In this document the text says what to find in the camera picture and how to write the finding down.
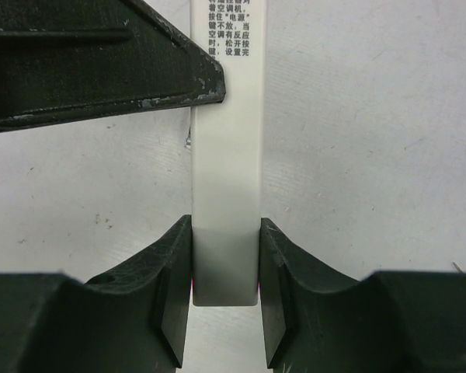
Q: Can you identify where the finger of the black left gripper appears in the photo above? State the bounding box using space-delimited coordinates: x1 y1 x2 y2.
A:
0 0 226 133

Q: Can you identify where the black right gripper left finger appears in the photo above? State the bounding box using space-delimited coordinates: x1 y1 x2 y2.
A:
0 215 192 372

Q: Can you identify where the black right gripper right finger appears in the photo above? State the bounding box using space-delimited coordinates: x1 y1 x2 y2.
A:
259 218 466 372

